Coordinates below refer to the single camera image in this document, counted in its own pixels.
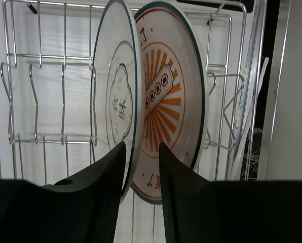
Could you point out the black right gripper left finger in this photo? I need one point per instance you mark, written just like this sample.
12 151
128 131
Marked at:
80 208

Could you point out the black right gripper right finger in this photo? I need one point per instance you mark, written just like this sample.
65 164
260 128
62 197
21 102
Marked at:
198 210

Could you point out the wire dish rack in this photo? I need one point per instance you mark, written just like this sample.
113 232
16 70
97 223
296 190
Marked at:
46 51

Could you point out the white plate flower outline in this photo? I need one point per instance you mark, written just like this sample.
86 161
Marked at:
116 88

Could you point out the white plate orange pattern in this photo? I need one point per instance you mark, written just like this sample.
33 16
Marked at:
176 94

